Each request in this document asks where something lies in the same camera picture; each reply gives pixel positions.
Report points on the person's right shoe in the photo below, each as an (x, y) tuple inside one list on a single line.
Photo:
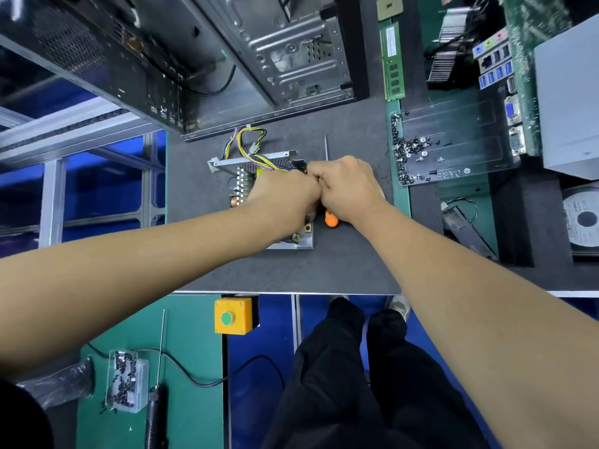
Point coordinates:
[(399, 306)]

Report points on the person's right hand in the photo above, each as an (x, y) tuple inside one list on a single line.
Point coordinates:
[(351, 187)]

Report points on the aluminium conveyor frame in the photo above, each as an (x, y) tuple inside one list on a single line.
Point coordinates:
[(75, 135)]

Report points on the person's right forearm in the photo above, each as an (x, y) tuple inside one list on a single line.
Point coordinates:
[(496, 332)]

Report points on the green memory stick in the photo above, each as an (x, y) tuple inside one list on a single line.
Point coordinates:
[(392, 60)]

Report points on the person's left forearm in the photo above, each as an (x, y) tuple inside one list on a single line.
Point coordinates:
[(122, 290)]

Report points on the clear plastic screw box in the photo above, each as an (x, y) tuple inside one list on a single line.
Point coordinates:
[(127, 380)]

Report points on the person's black shirt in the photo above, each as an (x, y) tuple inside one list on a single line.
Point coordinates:
[(23, 421)]

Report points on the person's left hand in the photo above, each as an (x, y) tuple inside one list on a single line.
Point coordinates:
[(285, 201)]

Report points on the black foam tray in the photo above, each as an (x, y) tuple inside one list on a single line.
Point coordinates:
[(533, 248)]

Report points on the grey computer tower case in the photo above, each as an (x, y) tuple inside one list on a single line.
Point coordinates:
[(215, 51)]

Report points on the silver optical drive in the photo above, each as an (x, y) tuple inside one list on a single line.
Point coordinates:
[(571, 98)]

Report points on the dark grey foam mat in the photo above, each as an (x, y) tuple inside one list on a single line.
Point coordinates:
[(346, 262)]

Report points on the processor cooler with fan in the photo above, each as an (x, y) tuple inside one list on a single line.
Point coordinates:
[(451, 46)]

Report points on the person's black trousers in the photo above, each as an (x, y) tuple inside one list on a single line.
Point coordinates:
[(374, 388)]

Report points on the yellow box with green button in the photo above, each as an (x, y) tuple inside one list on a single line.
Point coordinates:
[(235, 315)]

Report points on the silver hard drive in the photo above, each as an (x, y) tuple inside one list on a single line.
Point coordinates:
[(585, 215)]

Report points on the clear plastic tray with screws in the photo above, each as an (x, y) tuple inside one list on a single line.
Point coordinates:
[(463, 135)]

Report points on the silver power supply unit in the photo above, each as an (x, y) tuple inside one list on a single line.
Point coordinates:
[(295, 240)]

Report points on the green motherboard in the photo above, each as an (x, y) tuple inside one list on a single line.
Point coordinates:
[(538, 32)]

